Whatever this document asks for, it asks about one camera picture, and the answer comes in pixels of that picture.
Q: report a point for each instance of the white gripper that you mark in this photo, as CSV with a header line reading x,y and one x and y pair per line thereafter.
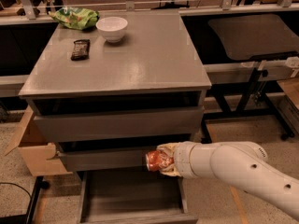
x,y
181,160

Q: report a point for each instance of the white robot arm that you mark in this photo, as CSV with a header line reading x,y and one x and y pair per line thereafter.
x,y
243,165

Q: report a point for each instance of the grey top drawer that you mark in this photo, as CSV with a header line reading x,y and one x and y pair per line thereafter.
x,y
84,127

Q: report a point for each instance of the grey drawer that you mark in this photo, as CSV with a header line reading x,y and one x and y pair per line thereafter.
x,y
84,127
132,196
110,158

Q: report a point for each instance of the grey middle drawer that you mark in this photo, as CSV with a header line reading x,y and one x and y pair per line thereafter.
x,y
110,158

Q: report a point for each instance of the grey bottom drawer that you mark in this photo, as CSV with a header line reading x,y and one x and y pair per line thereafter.
x,y
132,196

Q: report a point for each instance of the grey drawer cabinet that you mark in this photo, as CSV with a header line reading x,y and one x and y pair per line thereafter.
x,y
154,67

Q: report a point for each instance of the black side table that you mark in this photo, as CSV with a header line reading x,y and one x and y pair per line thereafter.
x,y
245,57

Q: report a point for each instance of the cardboard box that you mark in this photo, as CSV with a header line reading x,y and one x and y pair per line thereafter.
x,y
38,154

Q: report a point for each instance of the dark snack bar packet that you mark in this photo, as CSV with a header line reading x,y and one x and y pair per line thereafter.
x,y
81,50

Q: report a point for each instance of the white bowl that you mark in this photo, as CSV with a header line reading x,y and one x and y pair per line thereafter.
x,y
112,29

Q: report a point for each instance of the green chip bag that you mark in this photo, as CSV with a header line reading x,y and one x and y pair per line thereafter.
x,y
77,18

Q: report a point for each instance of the metal railing frame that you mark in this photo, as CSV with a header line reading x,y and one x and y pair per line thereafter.
x,y
140,0

